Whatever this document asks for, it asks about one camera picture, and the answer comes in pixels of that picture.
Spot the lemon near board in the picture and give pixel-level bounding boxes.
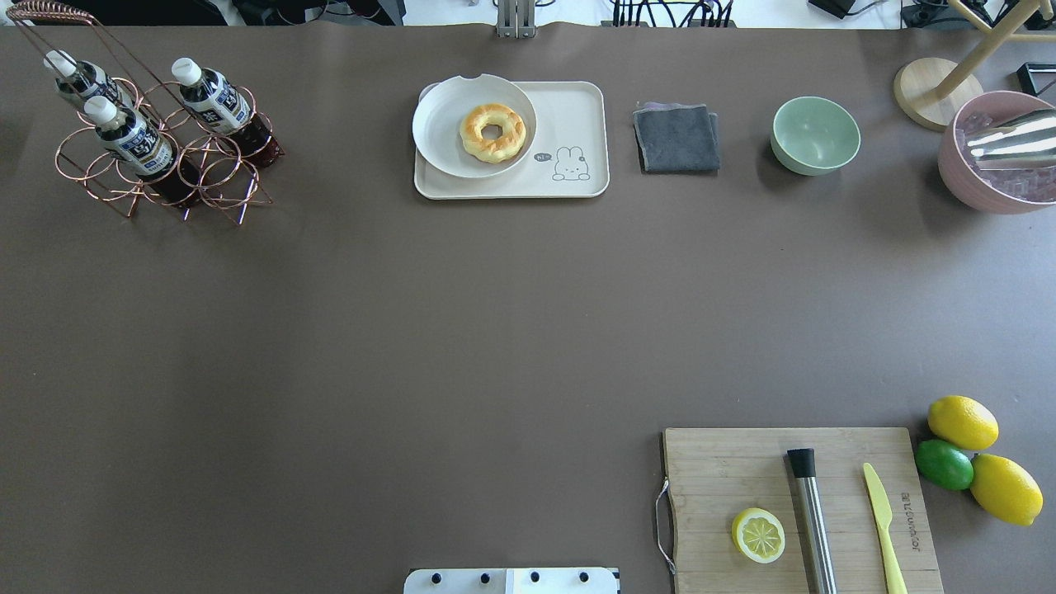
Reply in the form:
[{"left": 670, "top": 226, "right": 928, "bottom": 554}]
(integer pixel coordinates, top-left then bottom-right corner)
[{"left": 969, "top": 454, "right": 1044, "bottom": 526}]

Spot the aluminium frame post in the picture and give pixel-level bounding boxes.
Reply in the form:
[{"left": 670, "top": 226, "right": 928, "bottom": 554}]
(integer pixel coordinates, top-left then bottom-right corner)
[{"left": 497, "top": 0, "right": 538, "bottom": 39}]

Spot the green bowl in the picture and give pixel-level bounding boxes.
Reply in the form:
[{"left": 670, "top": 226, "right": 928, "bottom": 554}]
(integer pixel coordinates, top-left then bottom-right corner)
[{"left": 770, "top": 97, "right": 861, "bottom": 177}]

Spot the copper wire bottle rack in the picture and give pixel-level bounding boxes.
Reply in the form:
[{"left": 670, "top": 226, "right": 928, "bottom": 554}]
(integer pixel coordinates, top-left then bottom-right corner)
[{"left": 5, "top": 1, "right": 284, "bottom": 224}]

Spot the tea bottle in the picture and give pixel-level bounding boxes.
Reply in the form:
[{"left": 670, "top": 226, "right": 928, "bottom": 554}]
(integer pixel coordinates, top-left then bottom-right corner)
[
  {"left": 171, "top": 57, "right": 281, "bottom": 168},
  {"left": 84, "top": 97, "right": 200, "bottom": 208},
  {"left": 43, "top": 49, "right": 135, "bottom": 113}
]

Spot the wooden cutting board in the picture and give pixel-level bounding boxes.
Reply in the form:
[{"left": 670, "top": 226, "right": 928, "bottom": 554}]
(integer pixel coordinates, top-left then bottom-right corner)
[{"left": 663, "top": 427, "right": 944, "bottom": 593}]

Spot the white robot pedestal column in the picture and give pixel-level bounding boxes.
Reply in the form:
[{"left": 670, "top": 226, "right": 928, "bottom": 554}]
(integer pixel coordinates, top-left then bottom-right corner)
[{"left": 403, "top": 567, "right": 621, "bottom": 593}]

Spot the cream rabbit tray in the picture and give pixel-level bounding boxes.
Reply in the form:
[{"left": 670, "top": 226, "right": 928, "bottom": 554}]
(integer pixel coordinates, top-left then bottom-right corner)
[{"left": 412, "top": 74, "right": 610, "bottom": 200}]

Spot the metal ice scoop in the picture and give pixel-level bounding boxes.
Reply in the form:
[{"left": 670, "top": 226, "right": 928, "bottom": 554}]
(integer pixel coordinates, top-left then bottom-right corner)
[{"left": 965, "top": 108, "right": 1055, "bottom": 172}]

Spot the cream round plate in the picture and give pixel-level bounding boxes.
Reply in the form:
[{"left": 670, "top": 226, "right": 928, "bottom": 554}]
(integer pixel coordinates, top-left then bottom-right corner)
[{"left": 412, "top": 74, "right": 538, "bottom": 179}]

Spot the steel muddler black tip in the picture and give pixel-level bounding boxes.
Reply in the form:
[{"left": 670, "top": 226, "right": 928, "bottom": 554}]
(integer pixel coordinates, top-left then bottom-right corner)
[{"left": 787, "top": 448, "right": 838, "bottom": 593}]

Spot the far yellow lemon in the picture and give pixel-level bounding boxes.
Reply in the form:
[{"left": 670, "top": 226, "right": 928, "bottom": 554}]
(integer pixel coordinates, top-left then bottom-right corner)
[{"left": 926, "top": 394, "right": 1000, "bottom": 451}]

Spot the dark grey folded cloth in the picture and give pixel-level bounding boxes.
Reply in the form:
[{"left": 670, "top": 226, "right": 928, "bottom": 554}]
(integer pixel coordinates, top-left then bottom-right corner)
[{"left": 631, "top": 101, "right": 723, "bottom": 173}]

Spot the yellow plastic knife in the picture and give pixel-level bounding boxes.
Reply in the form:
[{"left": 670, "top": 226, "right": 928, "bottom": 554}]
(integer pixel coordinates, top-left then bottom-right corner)
[{"left": 861, "top": 463, "right": 908, "bottom": 594}]

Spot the half lemon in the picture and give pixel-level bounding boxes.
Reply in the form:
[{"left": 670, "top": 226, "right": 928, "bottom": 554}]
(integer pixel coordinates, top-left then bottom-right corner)
[{"left": 731, "top": 507, "right": 785, "bottom": 564}]

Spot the pink bowl with ice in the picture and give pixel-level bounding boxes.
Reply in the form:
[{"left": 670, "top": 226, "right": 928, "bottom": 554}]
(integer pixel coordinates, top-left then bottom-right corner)
[{"left": 938, "top": 91, "right": 1054, "bottom": 215}]

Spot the yellow glazed donut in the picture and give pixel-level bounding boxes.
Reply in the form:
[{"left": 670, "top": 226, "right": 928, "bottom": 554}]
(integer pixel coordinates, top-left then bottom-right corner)
[{"left": 459, "top": 104, "right": 528, "bottom": 164}]

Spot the green lime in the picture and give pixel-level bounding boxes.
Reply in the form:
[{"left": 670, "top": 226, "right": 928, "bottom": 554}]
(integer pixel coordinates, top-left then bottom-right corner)
[{"left": 914, "top": 439, "right": 974, "bottom": 490}]

